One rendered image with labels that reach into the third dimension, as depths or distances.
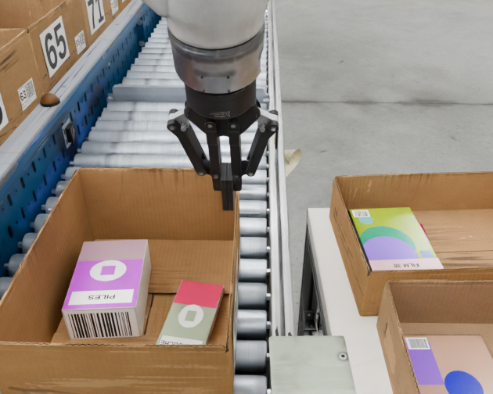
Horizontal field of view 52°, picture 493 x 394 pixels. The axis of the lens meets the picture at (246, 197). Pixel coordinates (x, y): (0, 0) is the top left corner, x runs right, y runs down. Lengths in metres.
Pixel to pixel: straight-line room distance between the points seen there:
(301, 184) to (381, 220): 1.57
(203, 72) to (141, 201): 0.52
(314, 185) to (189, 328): 1.81
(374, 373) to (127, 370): 0.36
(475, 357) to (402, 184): 0.39
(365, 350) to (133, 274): 0.38
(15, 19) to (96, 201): 0.91
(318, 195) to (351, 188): 1.44
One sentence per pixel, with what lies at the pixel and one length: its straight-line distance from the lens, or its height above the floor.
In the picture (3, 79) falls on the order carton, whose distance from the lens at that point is 1.19.
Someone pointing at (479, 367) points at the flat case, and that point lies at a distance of 0.84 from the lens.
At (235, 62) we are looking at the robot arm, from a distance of 0.47.
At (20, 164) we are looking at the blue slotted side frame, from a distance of 1.10.
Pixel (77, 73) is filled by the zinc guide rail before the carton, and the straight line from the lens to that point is 1.48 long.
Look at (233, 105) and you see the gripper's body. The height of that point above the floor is 1.18.
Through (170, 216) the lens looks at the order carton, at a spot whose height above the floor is 0.82.
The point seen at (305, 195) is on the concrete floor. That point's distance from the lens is 2.47.
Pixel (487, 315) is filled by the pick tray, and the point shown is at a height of 0.78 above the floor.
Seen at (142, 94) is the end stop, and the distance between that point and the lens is 1.63.
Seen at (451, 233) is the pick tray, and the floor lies 0.76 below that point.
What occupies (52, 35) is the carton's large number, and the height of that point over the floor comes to 1.00.
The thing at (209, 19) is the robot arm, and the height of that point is 1.27.
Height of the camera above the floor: 1.39
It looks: 35 degrees down
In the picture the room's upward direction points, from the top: straight up
